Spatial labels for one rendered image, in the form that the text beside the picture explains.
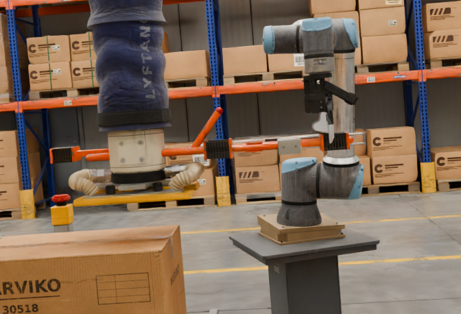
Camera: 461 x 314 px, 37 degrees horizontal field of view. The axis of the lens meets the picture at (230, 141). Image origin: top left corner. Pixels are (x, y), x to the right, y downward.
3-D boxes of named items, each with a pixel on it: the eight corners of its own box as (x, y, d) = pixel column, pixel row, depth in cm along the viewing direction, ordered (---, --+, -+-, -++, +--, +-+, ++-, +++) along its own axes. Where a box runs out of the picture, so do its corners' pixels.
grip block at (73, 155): (50, 163, 235) (49, 149, 235) (57, 161, 244) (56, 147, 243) (74, 162, 235) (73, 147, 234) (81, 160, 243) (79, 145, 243)
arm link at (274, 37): (293, 19, 283) (259, 22, 218) (324, 18, 280) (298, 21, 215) (293, 47, 285) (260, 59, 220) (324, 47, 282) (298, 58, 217)
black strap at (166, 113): (89, 127, 200) (88, 113, 200) (107, 125, 223) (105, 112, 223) (166, 122, 199) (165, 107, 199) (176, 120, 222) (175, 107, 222)
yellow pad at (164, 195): (73, 207, 199) (71, 190, 198) (82, 201, 209) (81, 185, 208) (190, 199, 197) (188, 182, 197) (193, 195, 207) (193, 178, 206)
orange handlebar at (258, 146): (49, 166, 210) (48, 155, 210) (76, 158, 240) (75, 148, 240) (355, 146, 205) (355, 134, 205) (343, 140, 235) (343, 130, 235)
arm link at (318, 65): (333, 58, 212) (335, 55, 202) (333, 74, 212) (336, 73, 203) (303, 60, 213) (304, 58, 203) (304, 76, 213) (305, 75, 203)
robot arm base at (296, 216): (273, 217, 302) (273, 195, 301) (315, 216, 304) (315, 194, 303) (280, 227, 283) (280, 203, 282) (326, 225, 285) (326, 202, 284)
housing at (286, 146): (278, 155, 206) (277, 140, 206) (278, 153, 213) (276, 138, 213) (302, 153, 206) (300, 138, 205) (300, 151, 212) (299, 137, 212)
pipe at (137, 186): (74, 193, 200) (72, 174, 200) (95, 184, 225) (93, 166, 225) (190, 186, 199) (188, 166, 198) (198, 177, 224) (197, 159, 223)
